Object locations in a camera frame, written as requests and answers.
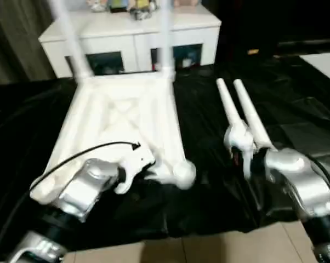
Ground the white low cabinet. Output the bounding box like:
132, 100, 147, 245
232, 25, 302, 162
38, 4, 223, 79

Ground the brown teddy bear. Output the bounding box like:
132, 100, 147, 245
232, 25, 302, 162
172, 0, 199, 8

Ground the white plastic table leg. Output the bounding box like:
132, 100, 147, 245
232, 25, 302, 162
215, 77, 250, 133
50, 0, 96, 83
158, 0, 177, 81
232, 79, 278, 152

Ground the row of picture frames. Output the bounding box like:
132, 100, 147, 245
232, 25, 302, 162
106, 0, 158, 14

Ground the black mat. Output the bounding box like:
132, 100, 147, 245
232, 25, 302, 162
0, 54, 330, 251

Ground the spotted white ornament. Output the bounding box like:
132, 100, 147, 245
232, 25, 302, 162
86, 0, 109, 12

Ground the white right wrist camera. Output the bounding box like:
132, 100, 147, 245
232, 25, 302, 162
223, 119, 255, 181

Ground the white plastic table top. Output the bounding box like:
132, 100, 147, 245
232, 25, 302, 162
29, 72, 198, 207

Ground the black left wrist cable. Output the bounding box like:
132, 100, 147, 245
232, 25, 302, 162
0, 141, 141, 247

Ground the white long board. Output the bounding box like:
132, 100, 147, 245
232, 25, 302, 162
301, 53, 330, 83

